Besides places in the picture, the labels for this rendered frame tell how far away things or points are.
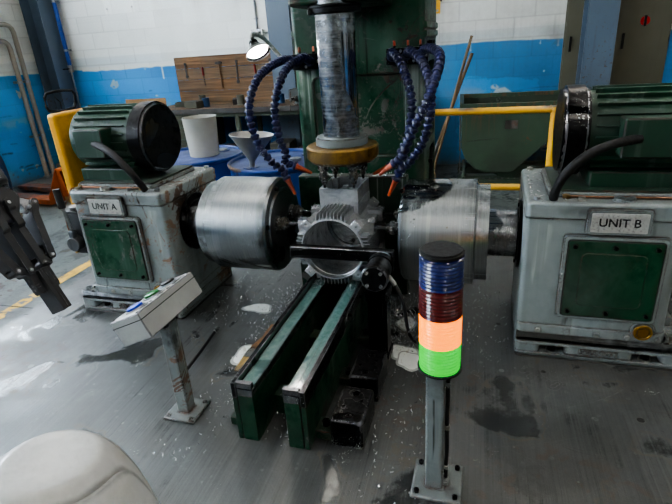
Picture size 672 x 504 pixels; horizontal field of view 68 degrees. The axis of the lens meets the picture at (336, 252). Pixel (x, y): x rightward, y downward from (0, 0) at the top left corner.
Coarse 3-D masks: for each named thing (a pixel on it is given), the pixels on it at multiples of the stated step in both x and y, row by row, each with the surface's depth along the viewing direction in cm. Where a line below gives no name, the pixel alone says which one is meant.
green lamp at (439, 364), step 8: (424, 352) 71; (432, 352) 69; (440, 352) 69; (448, 352) 69; (456, 352) 70; (424, 360) 71; (432, 360) 70; (440, 360) 70; (448, 360) 70; (456, 360) 70; (424, 368) 72; (432, 368) 70; (440, 368) 70; (448, 368) 70; (456, 368) 71; (440, 376) 71
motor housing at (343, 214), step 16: (336, 208) 122; (352, 208) 123; (320, 224) 134; (384, 224) 135; (304, 240) 123; (320, 240) 134; (368, 240) 118; (320, 272) 125; (336, 272) 127; (352, 272) 122
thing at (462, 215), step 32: (416, 192) 114; (448, 192) 112; (480, 192) 112; (416, 224) 111; (448, 224) 109; (480, 224) 108; (512, 224) 112; (416, 256) 113; (480, 256) 110; (512, 256) 117
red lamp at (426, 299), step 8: (424, 296) 67; (432, 296) 66; (440, 296) 66; (448, 296) 66; (456, 296) 66; (424, 304) 68; (432, 304) 67; (440, 304) 66; (448, 304) 66; (456, 304) 67; (424, 312) 68; (432, 312) 67; (440, 312) 67; (448, 312) 66; (456, 312) 67; (432, 320) 68; (440, 320) 67; (448, 320) 67; (456, 320) 68
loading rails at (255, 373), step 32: (320, 288) 124; (352, 288) 123; (288, 320) 111; (320, 320) 125; (352, 320) 115; (256, 352) 98; (288, 352) 105; (320, 352) 98; (352, 352) 117; (256, 384) 91; (288, 384) 101; (320, 384) 94; (256, 416) 92; (288, 416) 89; (320, 416) 95
